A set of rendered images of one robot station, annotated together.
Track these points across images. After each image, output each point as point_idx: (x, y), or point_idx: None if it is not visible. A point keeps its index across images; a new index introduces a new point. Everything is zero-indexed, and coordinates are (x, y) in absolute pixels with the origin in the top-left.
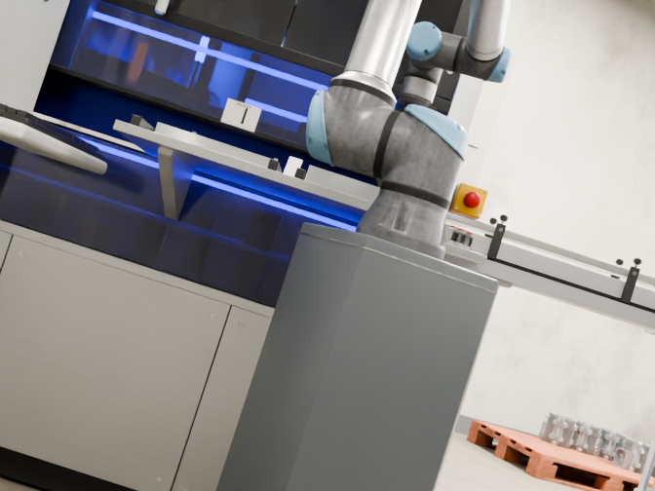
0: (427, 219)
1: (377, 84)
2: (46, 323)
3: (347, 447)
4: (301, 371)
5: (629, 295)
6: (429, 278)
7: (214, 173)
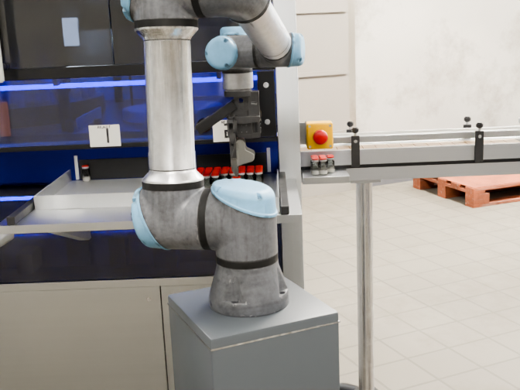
0: (261, 283)
1: (179, 179)
2: (26, 348)
3: None
4: None
5: (480, 155)
6: (276, 342)
7: None
